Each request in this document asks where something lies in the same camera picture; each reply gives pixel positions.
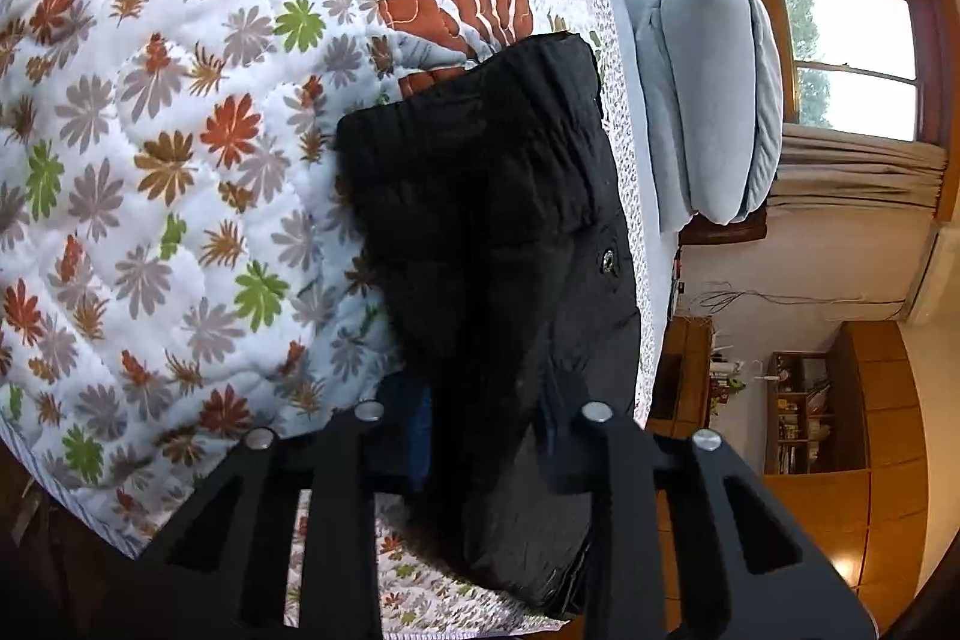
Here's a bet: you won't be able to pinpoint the light blue pillow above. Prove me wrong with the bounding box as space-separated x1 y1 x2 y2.
634 2 687 236

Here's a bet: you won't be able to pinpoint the black pants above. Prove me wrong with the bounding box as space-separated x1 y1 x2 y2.
334 31 644 617

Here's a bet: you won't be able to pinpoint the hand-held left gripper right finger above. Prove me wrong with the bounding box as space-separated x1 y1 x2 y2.
536 398 877 640

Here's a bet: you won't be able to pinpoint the white air conditioner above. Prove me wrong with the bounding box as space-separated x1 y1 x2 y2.
906 226 960 324

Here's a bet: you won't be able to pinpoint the hanging wall cables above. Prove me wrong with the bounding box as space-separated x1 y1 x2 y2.
679 284 910 320

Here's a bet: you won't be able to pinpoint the wooden wardrobe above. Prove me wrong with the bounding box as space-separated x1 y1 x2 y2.
652 317 960 627

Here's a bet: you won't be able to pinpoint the folded light blue duvet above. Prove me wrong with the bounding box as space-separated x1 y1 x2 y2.
660 0 785 229

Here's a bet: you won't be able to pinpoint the light blue bed sheet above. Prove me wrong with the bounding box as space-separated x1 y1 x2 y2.
570 0 685 420

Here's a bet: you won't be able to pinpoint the dark nightstand with gadgets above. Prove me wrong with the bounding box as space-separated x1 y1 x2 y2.
672 246 695 319

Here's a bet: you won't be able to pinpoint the floral quilted bedspread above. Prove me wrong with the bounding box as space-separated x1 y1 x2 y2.
0 0 655 635

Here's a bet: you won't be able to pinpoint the wooden desk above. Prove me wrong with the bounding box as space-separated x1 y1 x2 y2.
647 317 722 440

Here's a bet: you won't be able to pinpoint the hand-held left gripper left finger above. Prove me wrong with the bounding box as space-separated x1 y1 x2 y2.
112 379 434 640

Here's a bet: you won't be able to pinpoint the wooden window behind bed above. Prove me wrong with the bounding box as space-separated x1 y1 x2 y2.
745 0 959 152

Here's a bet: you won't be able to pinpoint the wooden wall shelf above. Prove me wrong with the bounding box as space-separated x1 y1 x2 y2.
765 351 846 477

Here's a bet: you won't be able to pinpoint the beige patterned curtain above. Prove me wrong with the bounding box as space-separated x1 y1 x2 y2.
763 122 950 211

